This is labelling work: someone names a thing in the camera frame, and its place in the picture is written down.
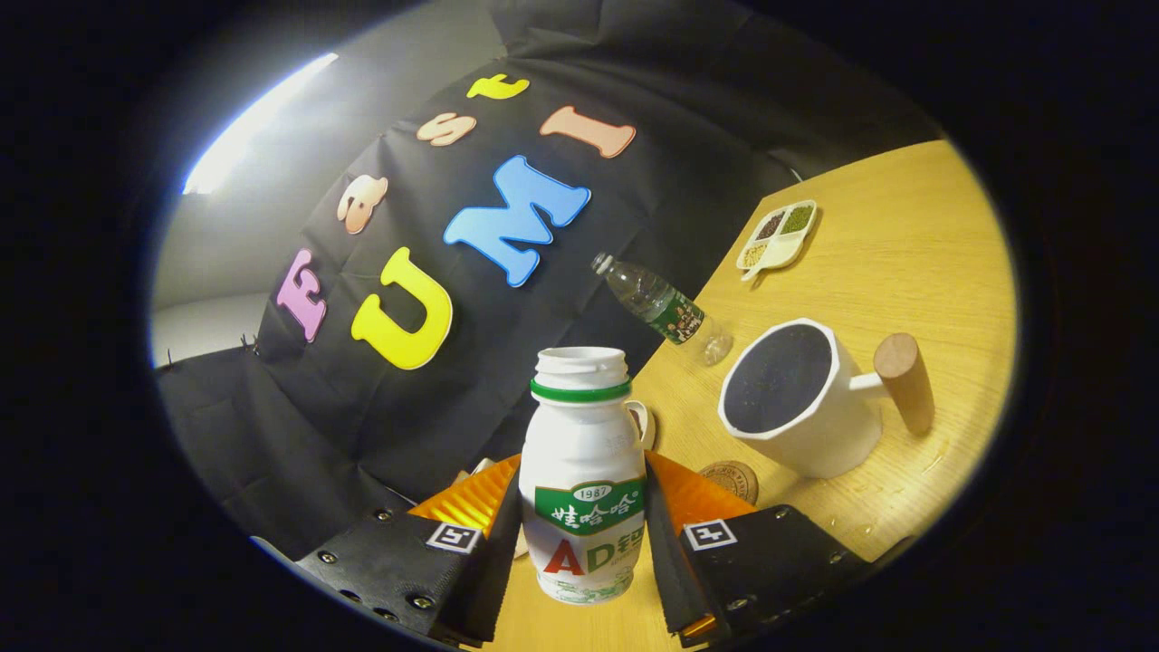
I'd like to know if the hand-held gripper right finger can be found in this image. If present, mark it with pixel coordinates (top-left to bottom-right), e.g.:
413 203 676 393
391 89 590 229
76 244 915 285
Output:
642 450 876 648

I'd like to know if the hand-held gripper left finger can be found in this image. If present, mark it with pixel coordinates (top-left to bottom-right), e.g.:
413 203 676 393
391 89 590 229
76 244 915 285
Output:
294 453 525 648

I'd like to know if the round cork coaster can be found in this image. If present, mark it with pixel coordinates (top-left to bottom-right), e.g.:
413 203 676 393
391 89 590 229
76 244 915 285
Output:
698 460 761 505

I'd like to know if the white juice bottle green label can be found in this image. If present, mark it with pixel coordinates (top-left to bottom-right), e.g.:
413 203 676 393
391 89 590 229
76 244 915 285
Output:
519 347 649 606

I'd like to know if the white cup with wooden handle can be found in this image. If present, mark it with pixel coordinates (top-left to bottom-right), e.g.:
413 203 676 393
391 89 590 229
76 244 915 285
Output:
718 317 936 480

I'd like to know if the clear plastic water bottle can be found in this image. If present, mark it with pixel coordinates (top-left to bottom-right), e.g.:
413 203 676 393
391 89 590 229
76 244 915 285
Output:
591 253 735 367

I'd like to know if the white round plate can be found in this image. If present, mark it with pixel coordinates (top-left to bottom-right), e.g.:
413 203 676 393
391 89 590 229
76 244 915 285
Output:
625 399 656 452

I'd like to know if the black backdrop cloth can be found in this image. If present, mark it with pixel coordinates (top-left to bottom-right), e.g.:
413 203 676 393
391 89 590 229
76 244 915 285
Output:
154 0 943 562

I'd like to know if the white divided tray with beans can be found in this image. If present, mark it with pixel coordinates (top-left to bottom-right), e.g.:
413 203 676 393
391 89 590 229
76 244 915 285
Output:
735 199 819 283

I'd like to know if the wooden table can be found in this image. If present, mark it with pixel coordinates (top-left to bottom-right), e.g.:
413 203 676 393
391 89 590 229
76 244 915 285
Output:
489 138 1017 652

